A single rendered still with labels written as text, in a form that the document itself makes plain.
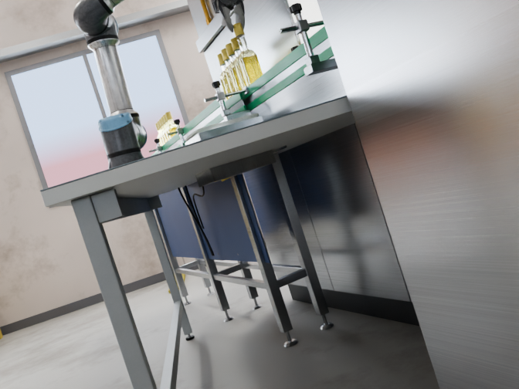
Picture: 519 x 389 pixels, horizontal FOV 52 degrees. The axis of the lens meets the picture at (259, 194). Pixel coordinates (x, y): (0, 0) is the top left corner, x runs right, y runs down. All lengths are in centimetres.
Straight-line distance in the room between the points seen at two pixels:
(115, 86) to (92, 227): 96
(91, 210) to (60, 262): 414
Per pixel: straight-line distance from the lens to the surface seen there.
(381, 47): 99
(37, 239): 531
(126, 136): 185
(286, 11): 194
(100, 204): 115
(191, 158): 109
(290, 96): 164
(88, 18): 198
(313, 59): 132
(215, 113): 204
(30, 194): 531
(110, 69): 204
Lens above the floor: 64
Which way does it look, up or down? 2 degrees down
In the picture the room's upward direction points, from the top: 18 degrees counter-clockwise
